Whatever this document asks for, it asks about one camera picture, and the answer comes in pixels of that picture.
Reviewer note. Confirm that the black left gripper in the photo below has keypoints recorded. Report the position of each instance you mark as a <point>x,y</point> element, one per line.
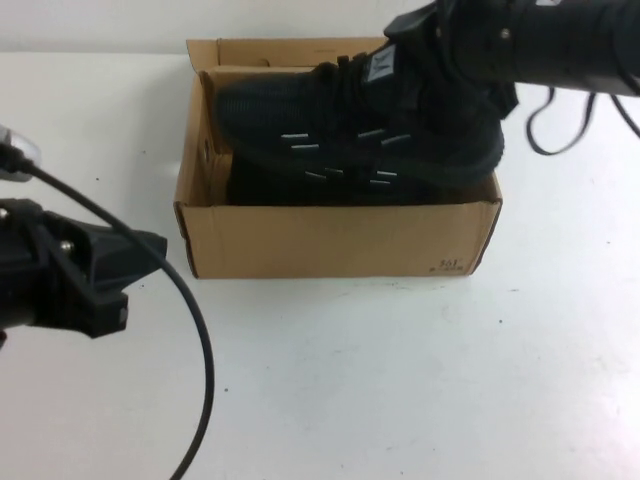
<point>70,280</point>

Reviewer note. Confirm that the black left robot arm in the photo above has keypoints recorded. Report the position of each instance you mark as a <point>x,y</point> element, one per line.
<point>10,300</point>

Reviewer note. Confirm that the brown cardboard shoe box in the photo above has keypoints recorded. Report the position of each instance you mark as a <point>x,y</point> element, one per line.
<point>325,240</point>

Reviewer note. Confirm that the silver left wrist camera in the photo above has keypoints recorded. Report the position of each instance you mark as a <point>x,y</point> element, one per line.
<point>20,145</point>

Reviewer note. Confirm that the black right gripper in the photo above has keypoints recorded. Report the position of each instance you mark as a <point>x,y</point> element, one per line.
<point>455,35</point>

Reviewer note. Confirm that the black knit sneaker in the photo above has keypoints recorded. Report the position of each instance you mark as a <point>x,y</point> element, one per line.
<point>310,110</point>
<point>280,190</point>

